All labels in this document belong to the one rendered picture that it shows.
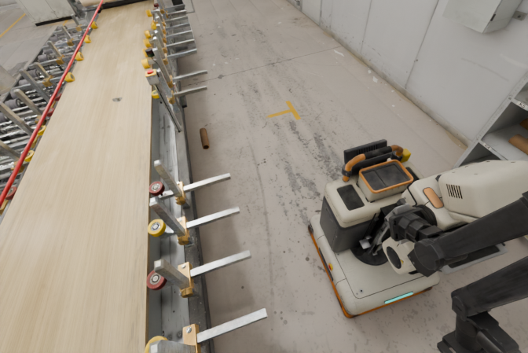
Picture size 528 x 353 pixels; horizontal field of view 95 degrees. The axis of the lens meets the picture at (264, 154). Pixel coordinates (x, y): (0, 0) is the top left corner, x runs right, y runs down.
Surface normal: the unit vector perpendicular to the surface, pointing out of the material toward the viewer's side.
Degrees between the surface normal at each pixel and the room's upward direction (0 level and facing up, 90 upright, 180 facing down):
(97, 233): 0
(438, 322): 0
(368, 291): 0
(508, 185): 43
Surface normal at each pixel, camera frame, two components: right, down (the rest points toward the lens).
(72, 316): -0.11, -0.65
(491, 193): 0.11, 0.00
